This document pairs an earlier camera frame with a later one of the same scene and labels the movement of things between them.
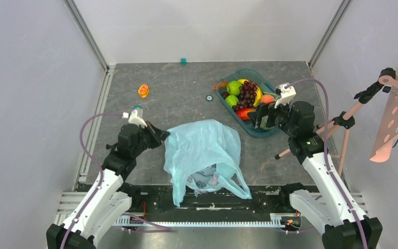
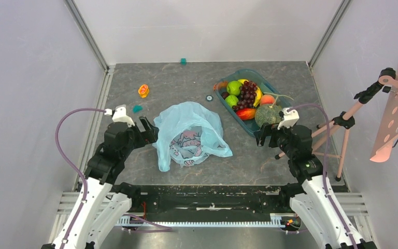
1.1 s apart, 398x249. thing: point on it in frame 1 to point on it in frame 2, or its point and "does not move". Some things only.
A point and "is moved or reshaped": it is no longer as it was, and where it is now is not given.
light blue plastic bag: (204, 155) is moved or reshaped
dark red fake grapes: (249, 91) does not move
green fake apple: (233, 87) does not move
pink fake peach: (267, 98) does not move
